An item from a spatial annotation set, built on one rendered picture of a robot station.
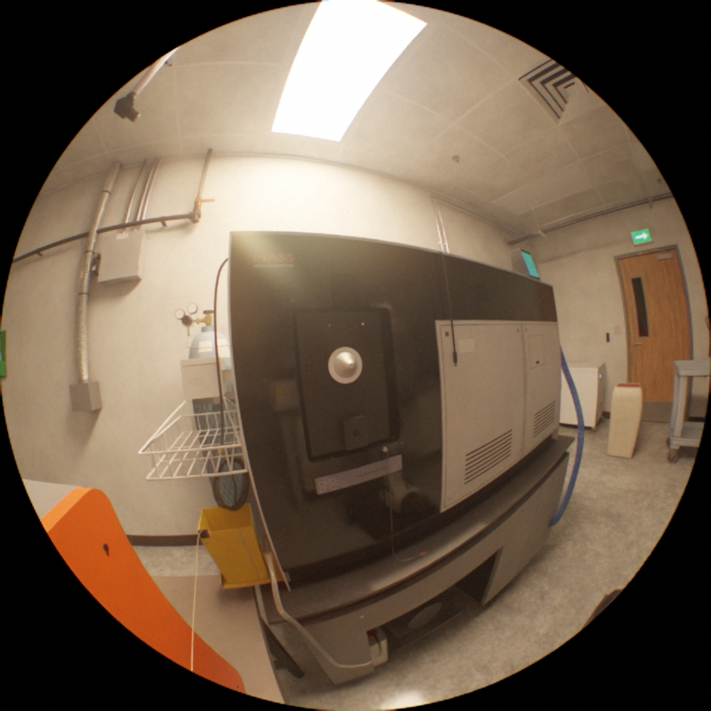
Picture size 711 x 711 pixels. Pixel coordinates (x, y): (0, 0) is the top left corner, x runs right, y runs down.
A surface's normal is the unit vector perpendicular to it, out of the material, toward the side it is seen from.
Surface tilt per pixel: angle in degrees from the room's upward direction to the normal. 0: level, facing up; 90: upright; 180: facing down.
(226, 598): 0
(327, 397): 90
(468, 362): 90
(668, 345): 90
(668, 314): 90
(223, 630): 0
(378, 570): 0
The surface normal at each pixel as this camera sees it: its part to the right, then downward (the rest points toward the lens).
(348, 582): -0.09, -1.00
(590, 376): -0.90, 0.09
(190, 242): 0.42, -0.03
